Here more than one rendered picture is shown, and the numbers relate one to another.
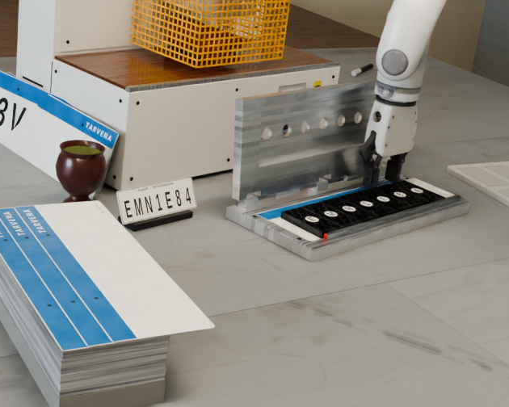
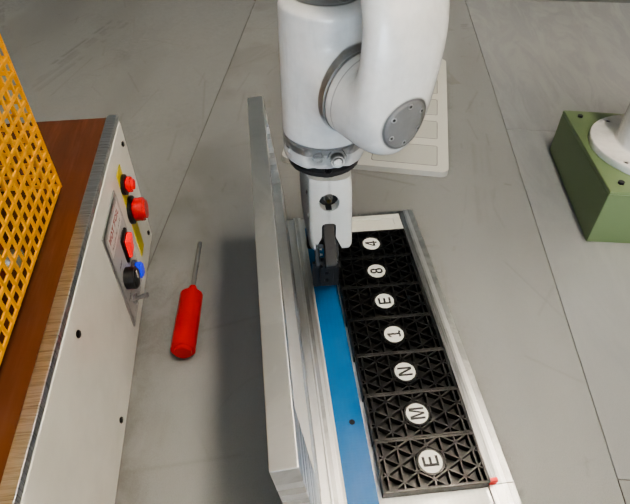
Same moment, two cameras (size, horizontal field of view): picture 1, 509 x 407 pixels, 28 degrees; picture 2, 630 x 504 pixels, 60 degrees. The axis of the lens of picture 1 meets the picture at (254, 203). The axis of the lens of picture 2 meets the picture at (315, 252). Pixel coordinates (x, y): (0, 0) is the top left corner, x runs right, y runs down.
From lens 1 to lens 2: 1.54 m
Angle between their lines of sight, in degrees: 47
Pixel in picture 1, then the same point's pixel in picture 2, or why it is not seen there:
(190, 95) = (44, 473)
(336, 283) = not seen: outside the picture
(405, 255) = (523, 379)
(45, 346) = not seen: outside the picture
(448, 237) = (476, 289)
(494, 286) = not seen: outside the picture
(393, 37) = (403, 79)
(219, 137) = (101, 423)
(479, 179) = not seen: hidden behind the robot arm
